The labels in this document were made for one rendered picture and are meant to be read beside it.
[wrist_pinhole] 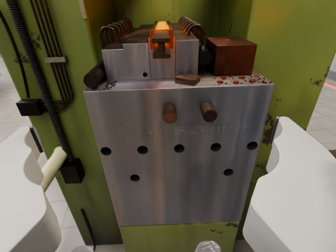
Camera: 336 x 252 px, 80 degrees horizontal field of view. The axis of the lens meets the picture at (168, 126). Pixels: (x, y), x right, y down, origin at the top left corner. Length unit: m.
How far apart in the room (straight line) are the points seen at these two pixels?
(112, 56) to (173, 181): 0.34
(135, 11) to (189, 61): 0.51
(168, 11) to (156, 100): 0.56
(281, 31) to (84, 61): 0.54
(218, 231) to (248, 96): 0.47
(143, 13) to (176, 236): 0.83
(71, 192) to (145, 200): 0.43
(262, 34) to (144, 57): 0.33
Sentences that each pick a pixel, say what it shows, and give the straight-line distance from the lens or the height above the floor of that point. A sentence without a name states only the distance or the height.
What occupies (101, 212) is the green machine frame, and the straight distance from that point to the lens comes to 1.02.
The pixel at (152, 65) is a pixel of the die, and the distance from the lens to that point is 0.45.
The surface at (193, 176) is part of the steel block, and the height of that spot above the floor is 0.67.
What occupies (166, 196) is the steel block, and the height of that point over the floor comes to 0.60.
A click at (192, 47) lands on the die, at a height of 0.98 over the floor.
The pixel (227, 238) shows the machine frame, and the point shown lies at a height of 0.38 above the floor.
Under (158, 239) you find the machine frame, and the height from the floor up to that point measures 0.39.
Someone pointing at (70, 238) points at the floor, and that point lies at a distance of 1.34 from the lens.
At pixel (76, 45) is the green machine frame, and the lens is 0.63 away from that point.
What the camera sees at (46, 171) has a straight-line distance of 0.71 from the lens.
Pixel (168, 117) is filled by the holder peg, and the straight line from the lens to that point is 0.38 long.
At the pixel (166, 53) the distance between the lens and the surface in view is 0.34.
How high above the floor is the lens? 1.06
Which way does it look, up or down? 31 degrees down
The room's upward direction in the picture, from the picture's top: 2 degrees counter-clockwise
